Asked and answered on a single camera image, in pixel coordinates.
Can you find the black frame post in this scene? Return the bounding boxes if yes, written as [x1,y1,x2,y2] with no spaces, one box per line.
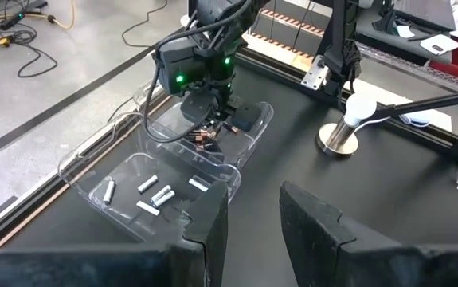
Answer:
[316,0,363,111]

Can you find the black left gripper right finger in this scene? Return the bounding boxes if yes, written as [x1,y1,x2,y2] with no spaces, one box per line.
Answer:
[279,180,458,287]

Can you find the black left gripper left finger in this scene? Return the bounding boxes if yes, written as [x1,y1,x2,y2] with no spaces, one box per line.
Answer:
[0,181,229,287]

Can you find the clear plastic bin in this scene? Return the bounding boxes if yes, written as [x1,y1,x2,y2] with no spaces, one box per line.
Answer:
[132,79,276,171]
[57,111,242,244]

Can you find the black tangled floor cable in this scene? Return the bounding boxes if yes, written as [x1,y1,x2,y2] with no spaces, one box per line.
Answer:
[0,27,59,79]

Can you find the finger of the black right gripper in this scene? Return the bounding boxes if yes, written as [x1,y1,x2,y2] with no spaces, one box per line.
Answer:
[180,91,218,124]
[230,102,262,132]

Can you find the white paper note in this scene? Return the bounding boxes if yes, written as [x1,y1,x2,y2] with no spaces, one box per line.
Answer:
[395,24,416,39]

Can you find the white flat device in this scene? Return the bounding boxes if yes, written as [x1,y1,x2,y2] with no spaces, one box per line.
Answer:
[419,33,458,56]

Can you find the black power strip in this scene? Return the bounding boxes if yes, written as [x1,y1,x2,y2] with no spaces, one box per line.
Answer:
[0,0,49,31]

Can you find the white blue cloth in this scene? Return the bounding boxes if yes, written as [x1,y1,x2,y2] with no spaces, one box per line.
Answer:
[398,111,433,128]

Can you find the silver corner bracket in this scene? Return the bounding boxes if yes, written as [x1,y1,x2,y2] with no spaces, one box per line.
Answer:
[300,54,331,91]

